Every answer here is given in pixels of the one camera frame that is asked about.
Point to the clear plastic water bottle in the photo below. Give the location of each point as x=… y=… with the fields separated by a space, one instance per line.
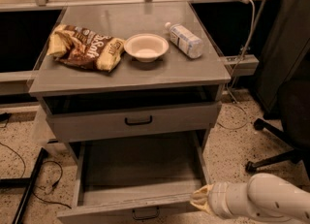
x=185 y=40

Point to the grey drawer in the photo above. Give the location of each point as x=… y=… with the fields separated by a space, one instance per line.
x=136 y=178
x=88 y=126

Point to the black office chair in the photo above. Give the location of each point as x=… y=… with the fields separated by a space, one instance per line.
x=293 y=99

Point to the black floor stand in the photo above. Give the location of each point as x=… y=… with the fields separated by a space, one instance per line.
x=27 y=183

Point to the grey top drawer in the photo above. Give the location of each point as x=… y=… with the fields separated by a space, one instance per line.
x=88 y=126

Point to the grey drawer cabinet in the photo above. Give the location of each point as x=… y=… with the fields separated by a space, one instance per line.
x=172 y=79

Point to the brown yellow snack bag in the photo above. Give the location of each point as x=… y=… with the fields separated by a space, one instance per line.
x=80 y=47

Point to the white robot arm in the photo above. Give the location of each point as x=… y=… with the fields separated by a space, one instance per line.
x=264 y=197

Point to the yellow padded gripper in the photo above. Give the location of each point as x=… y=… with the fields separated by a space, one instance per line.
x=217 y=199

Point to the white paper bowl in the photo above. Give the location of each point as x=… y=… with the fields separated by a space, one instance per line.
x=146 y=47

